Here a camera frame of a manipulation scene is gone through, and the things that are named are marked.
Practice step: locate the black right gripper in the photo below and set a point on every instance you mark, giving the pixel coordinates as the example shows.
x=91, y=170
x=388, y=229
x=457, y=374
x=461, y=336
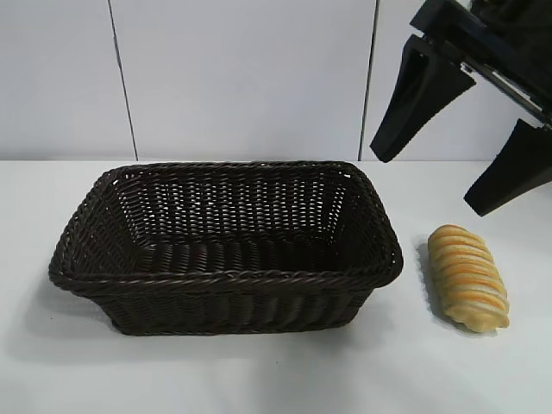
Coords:
x=496, y=39

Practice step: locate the long striped bread loaf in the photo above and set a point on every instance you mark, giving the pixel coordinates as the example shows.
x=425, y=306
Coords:
x=468, y=278

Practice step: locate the dark brown wicker basket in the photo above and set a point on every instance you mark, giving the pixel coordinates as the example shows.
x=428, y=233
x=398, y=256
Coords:
x=224, y=293

